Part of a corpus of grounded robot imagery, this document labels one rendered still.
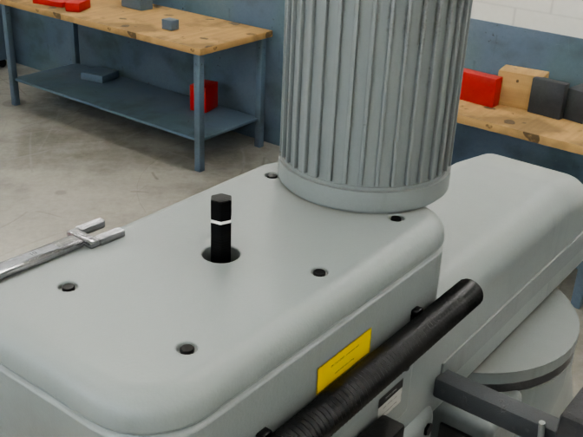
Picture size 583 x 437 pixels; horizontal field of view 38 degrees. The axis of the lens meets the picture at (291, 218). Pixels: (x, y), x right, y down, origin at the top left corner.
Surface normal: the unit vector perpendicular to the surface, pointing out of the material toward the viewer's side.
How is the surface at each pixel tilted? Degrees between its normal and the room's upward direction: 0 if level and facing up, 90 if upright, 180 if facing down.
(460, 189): 0
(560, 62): 90
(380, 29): 90
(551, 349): 0
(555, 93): 90
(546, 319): 0
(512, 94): 90
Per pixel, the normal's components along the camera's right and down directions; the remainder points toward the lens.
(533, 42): -0.61, 0.33
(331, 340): 0.79, 0.29
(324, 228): 0.04, -0.90
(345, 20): -0.40, 0.39
